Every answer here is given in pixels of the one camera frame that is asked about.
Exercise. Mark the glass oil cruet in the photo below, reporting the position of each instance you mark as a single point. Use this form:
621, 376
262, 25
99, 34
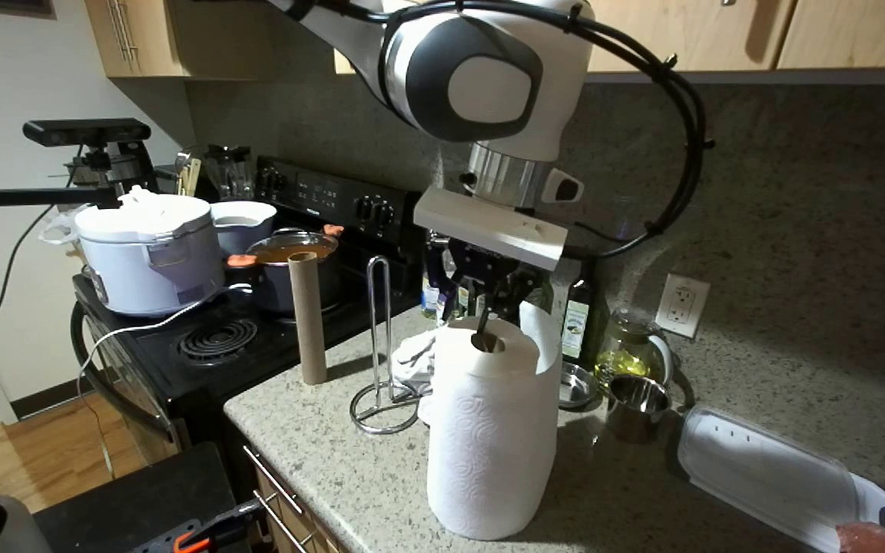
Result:
635, 354

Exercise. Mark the white cooking pot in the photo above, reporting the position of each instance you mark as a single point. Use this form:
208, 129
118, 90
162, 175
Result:
248, 227

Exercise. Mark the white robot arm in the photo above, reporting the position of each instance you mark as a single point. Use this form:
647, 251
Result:
482, 71

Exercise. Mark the orange black clamp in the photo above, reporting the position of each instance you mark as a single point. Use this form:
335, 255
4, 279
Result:
214, 533

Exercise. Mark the white wall outlet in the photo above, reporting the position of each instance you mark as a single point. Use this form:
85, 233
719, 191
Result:
684, 304

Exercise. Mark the black stereo camera bar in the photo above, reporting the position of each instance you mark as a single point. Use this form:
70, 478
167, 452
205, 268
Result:
85, 129

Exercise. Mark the white paper towel roll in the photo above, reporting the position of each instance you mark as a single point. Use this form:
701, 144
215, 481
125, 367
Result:
489, 450

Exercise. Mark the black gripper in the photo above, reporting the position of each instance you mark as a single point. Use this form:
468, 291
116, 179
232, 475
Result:
499, 288

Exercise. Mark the metal measuring cup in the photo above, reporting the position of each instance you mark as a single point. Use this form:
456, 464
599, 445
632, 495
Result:
639, 397

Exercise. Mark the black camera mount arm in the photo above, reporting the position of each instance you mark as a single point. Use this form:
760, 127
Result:
105, 171

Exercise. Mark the silver wrist camera bar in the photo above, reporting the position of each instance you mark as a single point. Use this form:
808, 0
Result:
493, 229

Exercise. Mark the pale blue cooking pot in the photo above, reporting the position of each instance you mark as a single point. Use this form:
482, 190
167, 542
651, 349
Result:
146, 255

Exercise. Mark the black stove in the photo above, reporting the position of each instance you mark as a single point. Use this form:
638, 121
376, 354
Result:
260, 349

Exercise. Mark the wooden wall cabinets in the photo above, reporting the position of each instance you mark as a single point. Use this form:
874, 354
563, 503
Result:
668, 33

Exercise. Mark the black mounting table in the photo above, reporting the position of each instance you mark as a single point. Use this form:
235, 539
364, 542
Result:
125, 503

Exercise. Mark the pot with glass lid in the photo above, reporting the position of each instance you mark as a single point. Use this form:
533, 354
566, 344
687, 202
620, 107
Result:
285, 262

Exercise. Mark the small metal bowl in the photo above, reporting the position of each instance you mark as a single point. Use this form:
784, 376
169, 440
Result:
580, 388

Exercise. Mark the dark bottle with label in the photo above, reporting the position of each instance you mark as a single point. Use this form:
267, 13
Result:
580, 319

